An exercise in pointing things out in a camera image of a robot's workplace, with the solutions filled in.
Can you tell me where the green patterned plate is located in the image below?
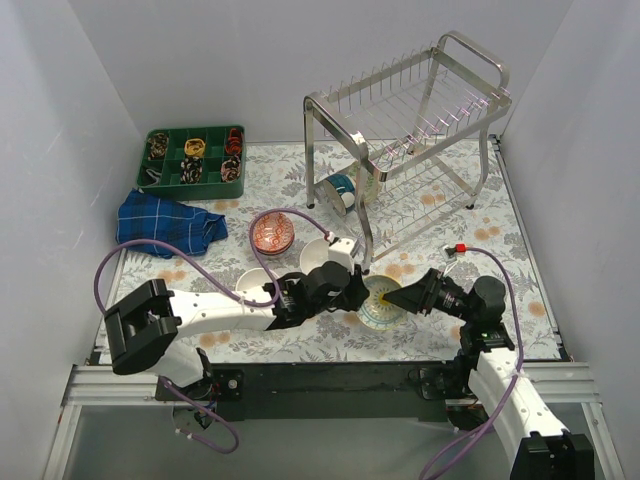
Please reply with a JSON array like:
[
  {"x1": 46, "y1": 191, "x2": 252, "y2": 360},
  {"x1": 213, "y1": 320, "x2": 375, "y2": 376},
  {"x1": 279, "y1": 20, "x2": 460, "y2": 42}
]
[{"x1": 356, "y1": 275, "x2": 408, "y2": 331}]

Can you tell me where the red diamond patterned bowl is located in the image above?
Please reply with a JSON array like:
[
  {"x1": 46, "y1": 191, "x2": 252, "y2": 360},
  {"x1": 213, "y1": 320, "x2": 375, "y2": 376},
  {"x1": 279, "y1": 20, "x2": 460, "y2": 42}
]
[{"x1": 252, "y1": 212, "x2": 295, "y2": 248}]

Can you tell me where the orange flower patterned plate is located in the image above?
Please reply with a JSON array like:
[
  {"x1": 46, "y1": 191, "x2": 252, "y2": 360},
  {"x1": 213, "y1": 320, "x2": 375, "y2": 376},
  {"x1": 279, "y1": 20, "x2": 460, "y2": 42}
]
[{"x1": 353, "y1": 162, "x2": 381, "y2": 205}]

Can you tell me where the blue white patterned bowl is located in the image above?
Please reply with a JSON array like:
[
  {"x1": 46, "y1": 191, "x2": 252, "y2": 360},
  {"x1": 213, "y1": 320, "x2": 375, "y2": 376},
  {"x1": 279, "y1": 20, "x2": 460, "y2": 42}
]
[{"x1": 256, "y1": 242, "x2": 293, "y2": 256}]

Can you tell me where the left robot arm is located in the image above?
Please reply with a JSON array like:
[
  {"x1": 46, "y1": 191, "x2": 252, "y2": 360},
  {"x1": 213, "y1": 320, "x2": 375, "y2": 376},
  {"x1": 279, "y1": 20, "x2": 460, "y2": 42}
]
[{"x1": 105, "y1": 261, "x2": 370, "y2": 400}]

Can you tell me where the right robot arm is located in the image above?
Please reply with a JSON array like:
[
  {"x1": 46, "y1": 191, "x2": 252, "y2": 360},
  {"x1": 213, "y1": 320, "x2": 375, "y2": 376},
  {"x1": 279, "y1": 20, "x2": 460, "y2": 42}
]
[{"x1": 377, "y1": 269, "x2": 596, "y2": 479}]

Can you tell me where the stainless steel dish rack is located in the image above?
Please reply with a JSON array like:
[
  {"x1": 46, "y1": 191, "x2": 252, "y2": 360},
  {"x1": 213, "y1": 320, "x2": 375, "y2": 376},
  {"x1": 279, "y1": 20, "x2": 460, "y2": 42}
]
[{"x1": 303, "y1": 30, "x2": 512, "y2": 269}]

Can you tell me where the teal rimmed white bowl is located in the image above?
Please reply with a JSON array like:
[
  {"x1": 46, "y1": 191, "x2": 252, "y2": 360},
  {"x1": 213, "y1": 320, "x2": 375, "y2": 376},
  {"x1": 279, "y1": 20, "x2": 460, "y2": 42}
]
[{"x1": 322, "y1": 173, "x2": 355, "y2": 215}]

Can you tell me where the orange black rolled tie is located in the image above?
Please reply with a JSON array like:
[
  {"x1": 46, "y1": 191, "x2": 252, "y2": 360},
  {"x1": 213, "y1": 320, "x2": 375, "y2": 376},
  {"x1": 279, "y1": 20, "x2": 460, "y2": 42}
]
[{"x1": 224, "y1": 127, "x2": 244, "y2": 156}]

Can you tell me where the green compartment tray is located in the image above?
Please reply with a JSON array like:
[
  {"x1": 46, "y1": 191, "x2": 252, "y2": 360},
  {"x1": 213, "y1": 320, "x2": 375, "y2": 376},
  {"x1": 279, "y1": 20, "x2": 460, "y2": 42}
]
[{"x1": 136, "y1": 125, "x2": 247, "y2": 201}]

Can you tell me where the dark floral rolled tie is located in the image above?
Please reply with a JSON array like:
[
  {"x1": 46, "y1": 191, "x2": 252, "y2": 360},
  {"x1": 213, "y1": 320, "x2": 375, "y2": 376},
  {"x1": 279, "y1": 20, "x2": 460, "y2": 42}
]
[{"x1": 180, "y1": 156, "x2": 203, "y2": 184}]

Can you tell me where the yellow rolled tie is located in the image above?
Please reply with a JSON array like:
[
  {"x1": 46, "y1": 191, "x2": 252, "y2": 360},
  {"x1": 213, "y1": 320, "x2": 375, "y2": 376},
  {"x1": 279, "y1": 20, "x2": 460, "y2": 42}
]
[{"x1": 184, "y1": 138, "x2": 206, "y2": 157}]

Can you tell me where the blue plaid cloth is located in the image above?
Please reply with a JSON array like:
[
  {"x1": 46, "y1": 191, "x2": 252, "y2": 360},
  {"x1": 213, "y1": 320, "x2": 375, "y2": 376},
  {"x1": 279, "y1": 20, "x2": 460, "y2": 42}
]
[{"x1": 115, "y1": 190, "x2": 228, "y2": 256}]

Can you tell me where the brown rolled tie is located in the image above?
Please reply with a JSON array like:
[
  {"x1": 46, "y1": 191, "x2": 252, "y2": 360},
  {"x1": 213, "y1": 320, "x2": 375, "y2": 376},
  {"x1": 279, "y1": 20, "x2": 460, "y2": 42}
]
[{"x1": 147, "y1": 132, "x2": 169, "y2": 160}]

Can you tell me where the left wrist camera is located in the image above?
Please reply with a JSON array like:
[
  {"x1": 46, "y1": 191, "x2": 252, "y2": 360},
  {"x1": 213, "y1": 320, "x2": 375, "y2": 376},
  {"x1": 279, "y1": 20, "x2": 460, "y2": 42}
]
[{"x1": 328, "y1": 237, "x2": 359, "y2": 272}]

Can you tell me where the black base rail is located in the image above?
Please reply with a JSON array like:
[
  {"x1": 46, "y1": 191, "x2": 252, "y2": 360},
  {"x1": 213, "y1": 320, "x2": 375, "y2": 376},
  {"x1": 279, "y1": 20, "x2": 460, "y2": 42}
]
[{"x1": 181, "y1": 361, "x2": 472, "y2": 421}]

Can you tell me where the aluminium frame rail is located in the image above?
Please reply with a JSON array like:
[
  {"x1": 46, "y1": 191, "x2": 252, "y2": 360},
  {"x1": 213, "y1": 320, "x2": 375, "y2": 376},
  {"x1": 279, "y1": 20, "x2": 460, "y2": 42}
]
[{"x1": 63, "y1": 361, "x2": 600, "y2": 405}]

